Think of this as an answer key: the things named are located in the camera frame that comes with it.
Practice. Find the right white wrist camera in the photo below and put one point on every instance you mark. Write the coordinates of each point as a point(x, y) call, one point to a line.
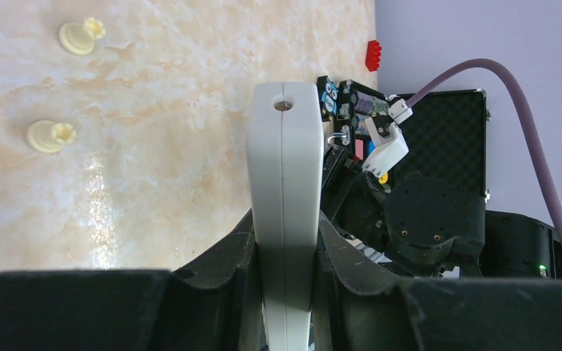
point(384, 131)

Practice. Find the pink card deck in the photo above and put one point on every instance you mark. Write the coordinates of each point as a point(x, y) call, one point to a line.
point(359, 149)

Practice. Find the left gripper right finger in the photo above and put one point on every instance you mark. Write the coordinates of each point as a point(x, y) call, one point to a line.
point(359, 305)

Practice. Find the blue dealer chip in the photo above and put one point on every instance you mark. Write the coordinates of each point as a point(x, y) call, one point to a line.
point(370, 148)

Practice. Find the white remote control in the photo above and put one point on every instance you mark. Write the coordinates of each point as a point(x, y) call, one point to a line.
point(285, 148)

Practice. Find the yellow big blind chip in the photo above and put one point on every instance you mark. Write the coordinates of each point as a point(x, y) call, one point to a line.
point(384, 178)

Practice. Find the black poker chip case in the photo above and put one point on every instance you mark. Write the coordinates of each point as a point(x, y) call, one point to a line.
point(446, 134)

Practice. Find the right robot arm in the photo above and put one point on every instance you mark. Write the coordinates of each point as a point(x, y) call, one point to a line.
point(424, 226)

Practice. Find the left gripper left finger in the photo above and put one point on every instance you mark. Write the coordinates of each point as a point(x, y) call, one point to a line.
point(211, 303)

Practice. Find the blue owl figurine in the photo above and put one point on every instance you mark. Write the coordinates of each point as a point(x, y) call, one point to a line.
point(328, 98)

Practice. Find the red small block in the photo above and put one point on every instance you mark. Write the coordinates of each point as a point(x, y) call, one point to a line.
point(373, 56)

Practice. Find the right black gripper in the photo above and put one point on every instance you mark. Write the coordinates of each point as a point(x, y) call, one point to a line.
point(353, 199)

